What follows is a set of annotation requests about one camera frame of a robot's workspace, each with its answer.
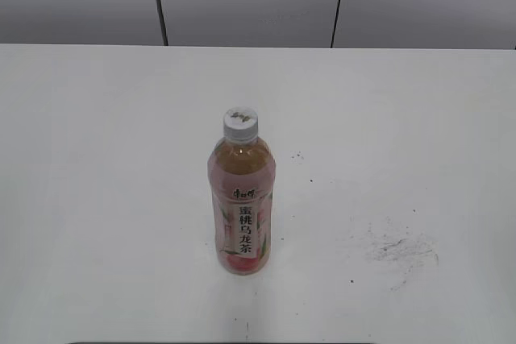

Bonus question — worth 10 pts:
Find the peach oolong tea bottle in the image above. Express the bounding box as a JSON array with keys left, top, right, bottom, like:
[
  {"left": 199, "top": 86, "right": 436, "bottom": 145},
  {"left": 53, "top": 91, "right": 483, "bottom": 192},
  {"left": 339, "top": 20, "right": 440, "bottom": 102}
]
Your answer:
[{"left": 207, "top": 135, "right": 277, "bottom": 277}]

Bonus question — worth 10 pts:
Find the black wall cable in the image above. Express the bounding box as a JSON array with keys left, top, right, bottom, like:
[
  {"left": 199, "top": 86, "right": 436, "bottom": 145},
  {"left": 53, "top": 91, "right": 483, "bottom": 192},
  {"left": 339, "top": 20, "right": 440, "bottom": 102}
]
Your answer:
[
  {"left": 330, "top": 0, "right": 349, "bottom": 48},
  {"left": 148, "top": 0, "right": 169, "bottom": 46}
]

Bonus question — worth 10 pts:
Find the left black wall cable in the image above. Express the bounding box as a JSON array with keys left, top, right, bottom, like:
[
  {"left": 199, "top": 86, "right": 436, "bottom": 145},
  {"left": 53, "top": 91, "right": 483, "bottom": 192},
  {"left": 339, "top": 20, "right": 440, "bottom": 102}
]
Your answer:
[{"left": 148, "top": 0, "right": 169, "bottom": 46}]

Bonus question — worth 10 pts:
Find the white bottle cap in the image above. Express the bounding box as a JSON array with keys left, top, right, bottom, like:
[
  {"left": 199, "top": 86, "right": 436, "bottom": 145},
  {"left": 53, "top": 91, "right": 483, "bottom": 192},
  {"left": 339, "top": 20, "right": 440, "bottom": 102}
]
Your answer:
[{"left": 223, "top": 107, "right": 259, "bottom": 144}]

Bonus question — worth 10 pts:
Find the right black wall cable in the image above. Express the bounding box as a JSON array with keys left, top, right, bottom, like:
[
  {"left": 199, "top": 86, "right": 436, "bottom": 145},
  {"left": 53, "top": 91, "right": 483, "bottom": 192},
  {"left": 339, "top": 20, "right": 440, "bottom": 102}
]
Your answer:
[{"left": 330, "top": 0, "right": 349, "bottom": 48}]

